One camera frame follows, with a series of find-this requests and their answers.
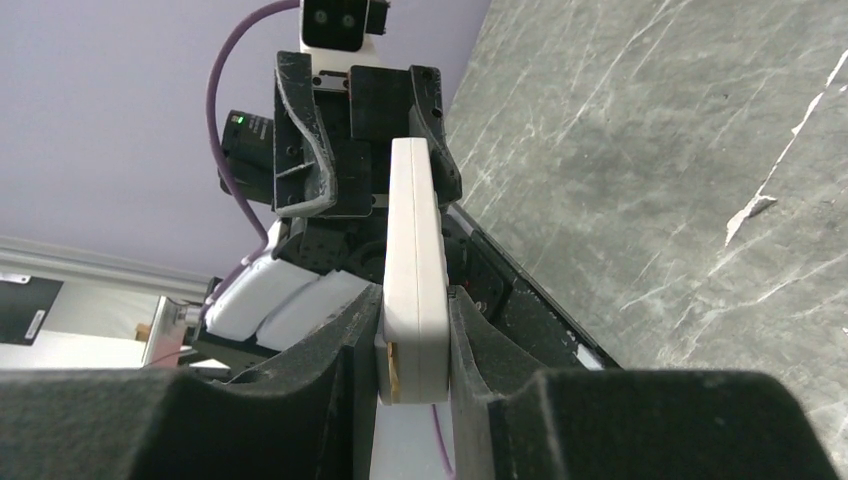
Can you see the white air conditioner remote control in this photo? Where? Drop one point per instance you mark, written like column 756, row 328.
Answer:
column 414, row 311

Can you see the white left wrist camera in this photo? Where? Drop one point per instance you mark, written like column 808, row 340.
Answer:
column 339, row 34

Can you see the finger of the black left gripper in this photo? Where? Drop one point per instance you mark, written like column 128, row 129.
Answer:
column 304, row 174
column 427, row 120

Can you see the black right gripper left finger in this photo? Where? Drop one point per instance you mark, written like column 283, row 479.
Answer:
column 306, row 413

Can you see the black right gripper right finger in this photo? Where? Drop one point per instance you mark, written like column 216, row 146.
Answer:
column 515, row 418

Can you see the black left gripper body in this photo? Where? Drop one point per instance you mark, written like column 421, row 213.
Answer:
column 362, row 111

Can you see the orange battery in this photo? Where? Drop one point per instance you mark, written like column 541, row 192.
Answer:
column 394, row 383

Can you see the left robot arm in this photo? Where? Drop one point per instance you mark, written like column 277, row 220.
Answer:
column 297, row 248

